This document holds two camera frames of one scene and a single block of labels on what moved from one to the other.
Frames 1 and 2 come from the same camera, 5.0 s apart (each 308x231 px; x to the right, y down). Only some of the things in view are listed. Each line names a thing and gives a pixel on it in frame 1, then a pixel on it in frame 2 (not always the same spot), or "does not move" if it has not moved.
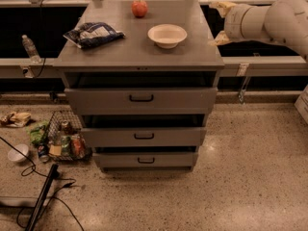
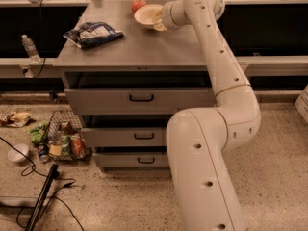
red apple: x=139 y=8 does not move
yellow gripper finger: x=221 y=39 → x=160 y=27
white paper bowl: x=166 y=36 → x=148 y=15
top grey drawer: x=141 y=100 does not move
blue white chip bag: x=92 y=34 does not move
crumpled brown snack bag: x=15 y=118 does not move
